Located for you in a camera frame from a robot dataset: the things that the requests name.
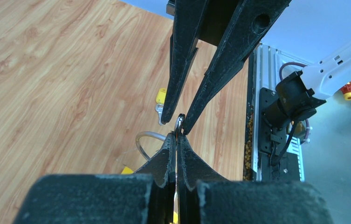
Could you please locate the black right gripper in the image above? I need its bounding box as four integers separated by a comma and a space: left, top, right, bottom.
161, 0, 290, 135

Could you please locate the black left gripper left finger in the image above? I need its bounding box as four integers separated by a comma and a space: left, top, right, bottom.
133, 132, 176, 188

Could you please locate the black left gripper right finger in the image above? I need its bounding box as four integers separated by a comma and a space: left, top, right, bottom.
177, 134, 227, 190

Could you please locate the large metal keyring with tags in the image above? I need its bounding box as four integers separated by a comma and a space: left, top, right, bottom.
135, 113, 186, 224

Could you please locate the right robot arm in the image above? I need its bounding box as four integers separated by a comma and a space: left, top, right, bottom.
161, 0, 351, 135

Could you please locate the yellow plastic triangle frame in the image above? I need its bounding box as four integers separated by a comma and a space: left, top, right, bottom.
121, 166, 134, 175

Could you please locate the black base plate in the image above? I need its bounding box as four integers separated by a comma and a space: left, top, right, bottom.
243, 46, 306, 182

